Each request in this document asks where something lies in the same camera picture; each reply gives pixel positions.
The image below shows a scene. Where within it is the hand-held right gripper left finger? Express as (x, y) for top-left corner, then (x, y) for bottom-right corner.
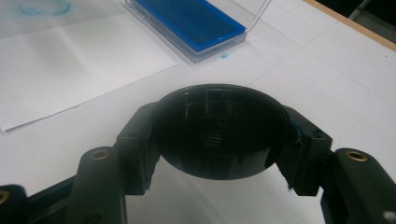
(64, 102), (162, 224)

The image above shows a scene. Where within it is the blue ink pad clear lid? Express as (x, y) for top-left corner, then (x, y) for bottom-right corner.
(124, 0), (274, 64)

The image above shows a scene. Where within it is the black stamp with clear knob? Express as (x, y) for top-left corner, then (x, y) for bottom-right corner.
(153, 83), (290, 181)

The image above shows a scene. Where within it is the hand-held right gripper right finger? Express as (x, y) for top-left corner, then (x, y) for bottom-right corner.
(276, 105), (396, 224)

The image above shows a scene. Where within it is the white paper sheet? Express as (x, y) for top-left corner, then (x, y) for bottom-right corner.
(0, 13), (178, 133)

